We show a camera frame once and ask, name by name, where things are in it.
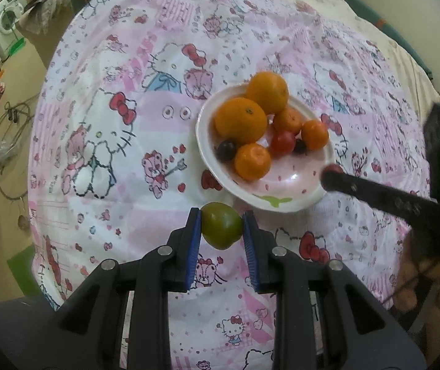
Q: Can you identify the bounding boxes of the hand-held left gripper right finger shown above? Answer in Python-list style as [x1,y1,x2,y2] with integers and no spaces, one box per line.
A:
[242,211,426,370]

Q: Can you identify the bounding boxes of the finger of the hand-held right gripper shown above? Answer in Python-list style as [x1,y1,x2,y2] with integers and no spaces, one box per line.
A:
[320,166,440,229]

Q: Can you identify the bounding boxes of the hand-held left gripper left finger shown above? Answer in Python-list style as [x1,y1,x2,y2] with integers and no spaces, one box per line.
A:
[54,207,202,370]

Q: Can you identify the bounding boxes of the green lime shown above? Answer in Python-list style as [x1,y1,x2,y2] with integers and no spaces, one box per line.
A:
[200,201,244,250]

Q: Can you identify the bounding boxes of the pink plate with white rim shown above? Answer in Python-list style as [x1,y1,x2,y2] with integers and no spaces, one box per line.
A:
[197,84,334,212]

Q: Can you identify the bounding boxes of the small orange tangerine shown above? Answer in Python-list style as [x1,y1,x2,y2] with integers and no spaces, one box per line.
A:
[301,119,329,151]
[273,108,303,135]
[234,143,272,181]

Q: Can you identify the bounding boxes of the large dark grape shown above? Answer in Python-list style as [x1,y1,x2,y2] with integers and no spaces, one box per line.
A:
[216,141,238,162]

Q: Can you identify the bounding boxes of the red tomato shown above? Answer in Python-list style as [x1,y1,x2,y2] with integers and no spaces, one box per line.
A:
[269,130,297,158]

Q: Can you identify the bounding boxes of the large smooth orange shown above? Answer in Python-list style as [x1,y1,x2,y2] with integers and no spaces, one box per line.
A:
[246,70,290,115]

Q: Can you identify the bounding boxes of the person's right hand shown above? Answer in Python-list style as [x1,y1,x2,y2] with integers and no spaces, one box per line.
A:
[393,235,440,313]

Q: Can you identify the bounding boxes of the pink cartoon printed blanket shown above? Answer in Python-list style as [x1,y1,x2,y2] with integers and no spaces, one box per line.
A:
[27,0,440,370]

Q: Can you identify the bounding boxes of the beige bed sheet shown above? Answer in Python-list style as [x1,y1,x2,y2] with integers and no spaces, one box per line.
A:
[220,0,440,101]

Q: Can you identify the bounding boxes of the large orange with stem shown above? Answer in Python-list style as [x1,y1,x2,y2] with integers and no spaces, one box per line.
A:
[215,97,269,145]

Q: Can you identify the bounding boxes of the teal bed edge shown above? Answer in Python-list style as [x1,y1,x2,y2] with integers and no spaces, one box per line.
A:
[344,0,436,81]

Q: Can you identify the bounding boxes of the green floor mat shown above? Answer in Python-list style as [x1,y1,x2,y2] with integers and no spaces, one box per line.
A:
[7,245,45,297]

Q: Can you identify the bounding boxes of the brown cloth pile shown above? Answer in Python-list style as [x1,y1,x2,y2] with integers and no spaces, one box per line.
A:
[23,0,75,36]

